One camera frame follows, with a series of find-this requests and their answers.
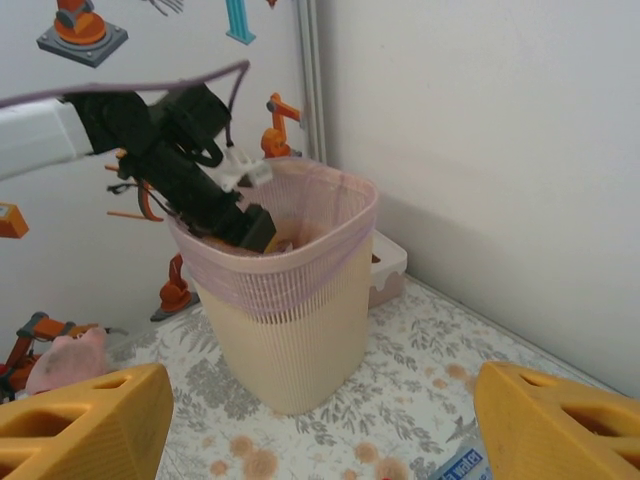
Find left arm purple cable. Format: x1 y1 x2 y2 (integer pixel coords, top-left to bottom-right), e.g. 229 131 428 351
0 59 251 151

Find aluminium corner post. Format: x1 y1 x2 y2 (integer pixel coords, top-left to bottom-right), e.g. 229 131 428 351
297 0 329 166

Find orange box wall sticker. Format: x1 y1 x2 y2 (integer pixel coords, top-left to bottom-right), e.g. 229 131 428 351
0 202 30 240

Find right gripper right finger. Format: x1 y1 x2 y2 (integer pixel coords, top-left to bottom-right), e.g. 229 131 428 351
473 360 640 480

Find orange claw frame wall sticker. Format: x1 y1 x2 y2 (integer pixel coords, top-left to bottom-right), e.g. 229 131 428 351
104 149 166 222

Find grey claw wall sticker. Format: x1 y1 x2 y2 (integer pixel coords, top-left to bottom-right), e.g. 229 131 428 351
141 0 187 14

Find pink plastic bin liner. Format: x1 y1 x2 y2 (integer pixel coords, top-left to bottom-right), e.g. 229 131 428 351
167 155 380 316

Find beige ribbed plastic bin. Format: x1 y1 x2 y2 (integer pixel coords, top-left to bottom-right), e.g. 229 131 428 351
167 155 380 416

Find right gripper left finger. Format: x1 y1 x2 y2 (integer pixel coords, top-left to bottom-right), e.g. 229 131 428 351
0 363 175 480

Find white box with brown trim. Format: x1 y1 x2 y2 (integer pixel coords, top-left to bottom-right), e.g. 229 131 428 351
368 227 409 309

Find pink plush toy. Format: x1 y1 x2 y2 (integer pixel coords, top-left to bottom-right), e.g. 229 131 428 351
24 327 114 396

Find teal wall sticker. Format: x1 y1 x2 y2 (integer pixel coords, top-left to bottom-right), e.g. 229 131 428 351
224 0 257 44

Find orange robot grey plate sticker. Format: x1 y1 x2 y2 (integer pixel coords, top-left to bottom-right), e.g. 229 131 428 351
35 0 130 70

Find clear water bottle blue label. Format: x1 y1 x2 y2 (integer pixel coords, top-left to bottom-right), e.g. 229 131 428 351
434 444 494 480

